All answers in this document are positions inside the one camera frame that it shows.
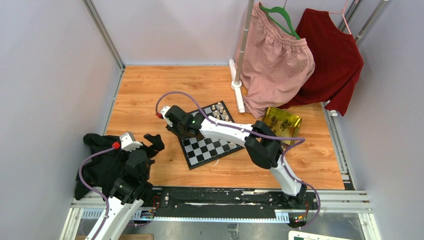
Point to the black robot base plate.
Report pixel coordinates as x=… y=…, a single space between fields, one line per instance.
x=232 y=205

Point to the black cloth heap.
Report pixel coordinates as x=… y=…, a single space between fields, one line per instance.
x=102 y=170

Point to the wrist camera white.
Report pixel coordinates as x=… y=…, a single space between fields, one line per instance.
x=127 y=143
x=162 y=115

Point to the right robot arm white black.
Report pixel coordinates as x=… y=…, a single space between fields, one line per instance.
x=263 y=146

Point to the pink clothes hanger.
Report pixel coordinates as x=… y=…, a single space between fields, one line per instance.
x=342 y=13

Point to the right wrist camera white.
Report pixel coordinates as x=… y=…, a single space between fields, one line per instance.
x=162 y=115

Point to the yellow transparent piece tray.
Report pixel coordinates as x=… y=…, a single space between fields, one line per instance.
x=282 y=114

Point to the dark chess pieces in tray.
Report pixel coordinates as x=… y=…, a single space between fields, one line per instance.
x=280 y=124

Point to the black white chess board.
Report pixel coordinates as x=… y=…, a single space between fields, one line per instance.
x=200 y=152

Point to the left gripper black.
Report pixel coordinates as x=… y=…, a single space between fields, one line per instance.
x=157 y=145

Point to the dark red hanging shirt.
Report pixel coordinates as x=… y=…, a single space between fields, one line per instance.
x=338 y=63

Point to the pink hanging shorts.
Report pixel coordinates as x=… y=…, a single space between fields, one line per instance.
x=275 y=65

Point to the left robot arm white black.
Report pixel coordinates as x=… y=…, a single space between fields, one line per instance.
x=126 y=197

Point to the white clothes rack stand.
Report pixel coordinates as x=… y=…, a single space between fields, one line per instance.
x=236 y=66

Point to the row of light chess pieces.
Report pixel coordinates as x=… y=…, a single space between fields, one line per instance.
x=219 y=111

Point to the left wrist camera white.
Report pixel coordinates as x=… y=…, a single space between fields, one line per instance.
x=127 y=143

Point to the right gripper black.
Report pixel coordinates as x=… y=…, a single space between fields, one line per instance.
x=173 y=128

